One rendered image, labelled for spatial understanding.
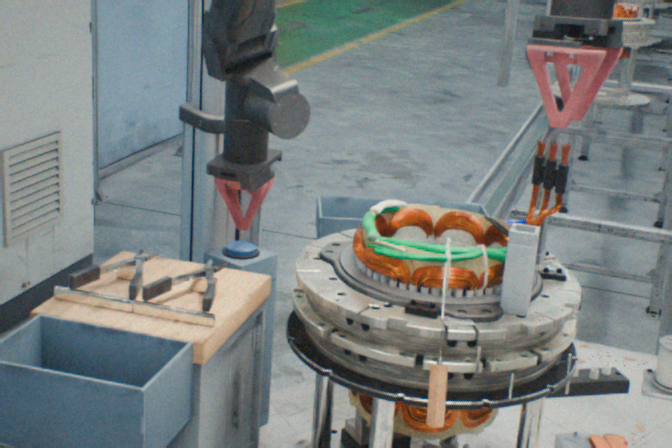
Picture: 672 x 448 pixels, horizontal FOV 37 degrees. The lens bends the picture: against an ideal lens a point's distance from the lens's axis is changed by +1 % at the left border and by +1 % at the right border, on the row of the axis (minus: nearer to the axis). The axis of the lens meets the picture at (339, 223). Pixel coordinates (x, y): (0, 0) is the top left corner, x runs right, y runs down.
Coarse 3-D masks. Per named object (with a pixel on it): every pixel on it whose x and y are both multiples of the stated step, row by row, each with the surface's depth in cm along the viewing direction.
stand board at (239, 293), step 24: (144, 264) 117; (168, 264) 118; (192, 264) 119; (96, 288) 110; (120, 288) 110; (240, 288) 113; (264, 288) 115; (48, 312) 103; (72, 312) 104; (96, 312) 104; (120, 312) 104; (216, 312) 106; (240, 312) 108; (168, 336) 100; (192, 336) 100; (216, 336) 102
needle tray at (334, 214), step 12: (324, 204) 149; (336, 204) 149; (348, 204) 149; (360, 204) 149; (372, 204) 150; (432, 204) 150; (444, 204) 150; (456, 204) 150; (468, 204) 150; (480, 204) 150; (324, 216) 150; (336, 216) 150; (348, 216) 150; (360, 216) 150; (324, 228) 139; (336, 228) 140; (348, 228) 140
